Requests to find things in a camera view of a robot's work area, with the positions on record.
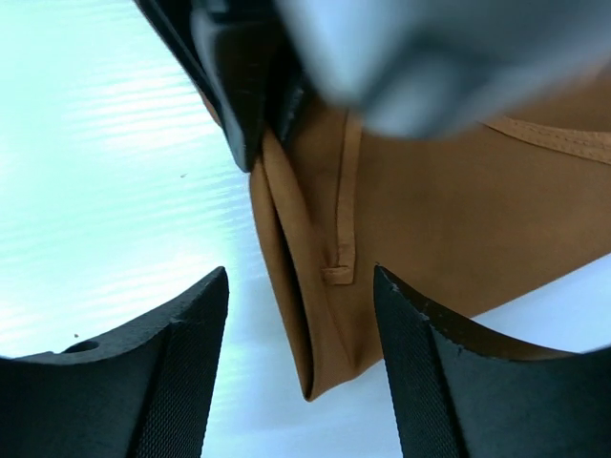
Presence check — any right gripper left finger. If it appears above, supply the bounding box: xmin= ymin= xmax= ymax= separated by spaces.
xmin=1 ymin=268 xmax=229 ymax=458

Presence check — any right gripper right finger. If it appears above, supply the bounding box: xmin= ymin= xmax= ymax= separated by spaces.
xmin=373 ymin=266 xmax=610 ymax=457

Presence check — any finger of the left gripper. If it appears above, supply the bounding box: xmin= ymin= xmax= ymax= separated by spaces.
xmin=266 ymin=1 xmax=314 ymax=146
xmin=136 ymin=1 xmax=277 ymax=172

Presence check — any brown cloth napkin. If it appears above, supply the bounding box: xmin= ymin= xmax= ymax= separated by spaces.
xmin=250 ymin=82 xmax=610 ymax=401

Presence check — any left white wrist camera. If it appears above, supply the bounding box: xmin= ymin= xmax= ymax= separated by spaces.
xmin=277 ymin=0 xmax=610 ymax=138

